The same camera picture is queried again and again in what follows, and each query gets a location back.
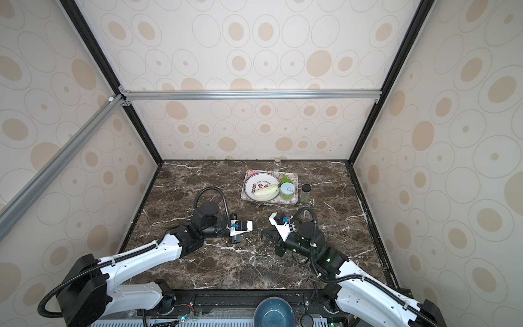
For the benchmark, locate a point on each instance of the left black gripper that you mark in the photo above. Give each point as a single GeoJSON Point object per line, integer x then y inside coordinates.
{"type": "Point", "coordinates": [235, 239]}

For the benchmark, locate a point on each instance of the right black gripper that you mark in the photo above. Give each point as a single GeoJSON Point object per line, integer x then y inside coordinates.
{"type": "Point", "coordinates": [276, 238]}

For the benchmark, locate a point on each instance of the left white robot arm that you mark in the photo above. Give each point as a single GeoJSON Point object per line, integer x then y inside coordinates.
{"type": "Point", "coordinates": [95, 288]}

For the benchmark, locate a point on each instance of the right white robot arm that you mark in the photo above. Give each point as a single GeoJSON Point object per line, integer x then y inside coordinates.
{"type": "Point", "coordinates": [348, 287]}

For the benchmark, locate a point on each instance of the pale napa cabbage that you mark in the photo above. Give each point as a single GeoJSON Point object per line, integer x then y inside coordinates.
{"type": "Point", "coordinates": [267, 193]}

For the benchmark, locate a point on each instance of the green labelled tin can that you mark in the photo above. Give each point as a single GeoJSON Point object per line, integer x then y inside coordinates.
{"type": "Point", "coordinates": [287, 191]}

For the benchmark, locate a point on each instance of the green herb spice jar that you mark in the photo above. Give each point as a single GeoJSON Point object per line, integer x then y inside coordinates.
{"type": "Point", "coordinates": [305, 194]}

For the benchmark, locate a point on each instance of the white round plate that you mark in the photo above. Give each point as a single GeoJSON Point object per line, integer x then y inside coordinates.
{"type": "Point", "coordinates": [257, 181]}

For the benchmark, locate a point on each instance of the green plastic leaf vegetable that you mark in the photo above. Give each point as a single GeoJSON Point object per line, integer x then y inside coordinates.
{"type": "Point", "coordinates": [285, 179]}

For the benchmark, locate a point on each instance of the clear glass shaker bottle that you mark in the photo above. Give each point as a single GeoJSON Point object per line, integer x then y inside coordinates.
{"type": "Point", "coordinates": [277, 163]}

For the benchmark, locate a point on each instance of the blue ceramic bowl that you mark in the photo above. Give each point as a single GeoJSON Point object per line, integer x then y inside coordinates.
{"type": "Point", "coordinates": [274, 312]}

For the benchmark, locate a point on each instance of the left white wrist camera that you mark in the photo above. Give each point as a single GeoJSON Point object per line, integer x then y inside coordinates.
{"type": "Point", "coordinates": [240, 227]}

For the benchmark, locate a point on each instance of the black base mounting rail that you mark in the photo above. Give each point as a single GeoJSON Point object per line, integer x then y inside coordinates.
{"type": "Point", "coordinates": [200, 303]}

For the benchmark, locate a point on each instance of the horizontal aluminium frame rail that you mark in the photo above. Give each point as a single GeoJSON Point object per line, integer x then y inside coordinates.
{"type": "Point", "coordinates": [257, 94]}

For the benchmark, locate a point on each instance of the side aluminium frame rail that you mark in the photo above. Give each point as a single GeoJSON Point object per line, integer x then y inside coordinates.
{"type": "Point", "coordinates": [23, 200]}

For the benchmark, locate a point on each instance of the black vertical left corner post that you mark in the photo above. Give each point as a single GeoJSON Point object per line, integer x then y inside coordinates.
{"type": "Point", "coordinates": [80, 24]}

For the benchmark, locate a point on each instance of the black vertical corner post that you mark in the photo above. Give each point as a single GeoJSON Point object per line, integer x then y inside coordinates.
{"type": "Point", "coordinates": [80, 24]}
{"type": "Point", "coordinates": [412, 33]}

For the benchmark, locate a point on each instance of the black vertical right corner post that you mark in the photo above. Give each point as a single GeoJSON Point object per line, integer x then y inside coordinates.
{"type": "Point", "coordinates": [412, 33]}

